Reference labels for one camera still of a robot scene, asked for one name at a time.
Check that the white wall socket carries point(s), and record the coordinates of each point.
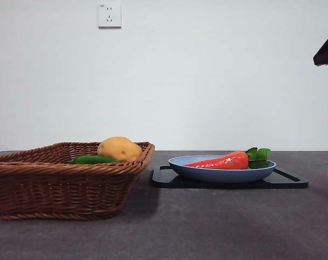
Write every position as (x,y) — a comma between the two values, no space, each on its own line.
(109,15)

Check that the yellow-brown potato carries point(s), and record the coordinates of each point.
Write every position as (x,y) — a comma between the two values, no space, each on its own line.
(120,149)

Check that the orange carrot with green leaves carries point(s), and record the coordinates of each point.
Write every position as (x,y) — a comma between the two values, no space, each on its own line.
(228,162)

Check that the green pepper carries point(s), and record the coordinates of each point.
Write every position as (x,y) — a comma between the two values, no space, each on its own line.
(93,159)

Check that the black flat tray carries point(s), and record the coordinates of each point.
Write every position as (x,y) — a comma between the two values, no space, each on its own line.
(163,182)

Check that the brown wicker basket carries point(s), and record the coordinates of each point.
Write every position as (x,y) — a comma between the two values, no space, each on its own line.
(58,189)

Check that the blue round plate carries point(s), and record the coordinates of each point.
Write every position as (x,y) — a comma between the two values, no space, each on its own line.
(220,176)

